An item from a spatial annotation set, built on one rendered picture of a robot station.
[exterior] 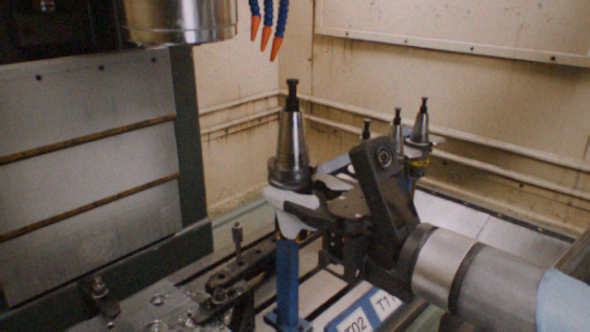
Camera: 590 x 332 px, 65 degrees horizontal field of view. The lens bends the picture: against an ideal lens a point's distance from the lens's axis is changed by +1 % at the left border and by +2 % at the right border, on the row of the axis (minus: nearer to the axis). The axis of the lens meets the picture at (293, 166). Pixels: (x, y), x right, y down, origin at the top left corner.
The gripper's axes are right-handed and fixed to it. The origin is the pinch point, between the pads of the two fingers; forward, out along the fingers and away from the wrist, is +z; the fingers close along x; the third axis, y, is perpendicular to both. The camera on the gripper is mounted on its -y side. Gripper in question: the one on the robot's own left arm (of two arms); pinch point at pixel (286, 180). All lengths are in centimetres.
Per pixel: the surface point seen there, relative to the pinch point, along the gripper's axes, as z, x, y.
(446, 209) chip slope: 18, 96, 51
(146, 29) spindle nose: 17.2, -7.3, -17.7
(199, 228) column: 65, 29, 49
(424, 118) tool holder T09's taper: 9, 54, 7
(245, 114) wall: 102, 81, 33
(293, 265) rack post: 13.4, 16.0, 28.8
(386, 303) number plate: 1, 33, 41
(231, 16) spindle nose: 13.2, 3.1, -18.8
